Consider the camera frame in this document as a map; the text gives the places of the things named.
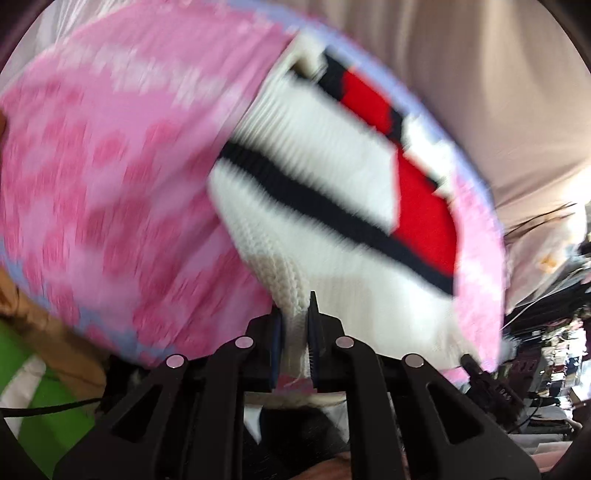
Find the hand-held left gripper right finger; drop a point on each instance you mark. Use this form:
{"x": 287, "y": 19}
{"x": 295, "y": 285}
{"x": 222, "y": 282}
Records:
{"x": 315, "y": 344}

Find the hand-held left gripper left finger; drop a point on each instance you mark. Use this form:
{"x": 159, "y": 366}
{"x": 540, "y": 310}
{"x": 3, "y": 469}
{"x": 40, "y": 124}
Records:
{"x": 275, "y": 341}

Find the white red black knitted sweater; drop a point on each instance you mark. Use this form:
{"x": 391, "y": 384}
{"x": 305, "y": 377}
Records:
{"x": 341, "y": 221}

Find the pink patterned blanket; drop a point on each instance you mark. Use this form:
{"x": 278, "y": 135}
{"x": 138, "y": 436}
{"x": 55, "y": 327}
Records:
{"x": 120, "y": 194}

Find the brown cloth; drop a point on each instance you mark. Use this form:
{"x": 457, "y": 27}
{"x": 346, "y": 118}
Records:
{"x": 51, "y": 332}

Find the green cloth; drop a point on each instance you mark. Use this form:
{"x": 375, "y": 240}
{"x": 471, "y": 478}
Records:
{"x": 51, "y": 406}

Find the cluttered shelf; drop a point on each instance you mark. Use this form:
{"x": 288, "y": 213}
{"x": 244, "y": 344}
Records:
{"x": 549, "y": 360}

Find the beige curtain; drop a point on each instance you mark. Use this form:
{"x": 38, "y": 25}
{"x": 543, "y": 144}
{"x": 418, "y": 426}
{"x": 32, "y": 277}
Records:
{"x": 489, "y": 92}

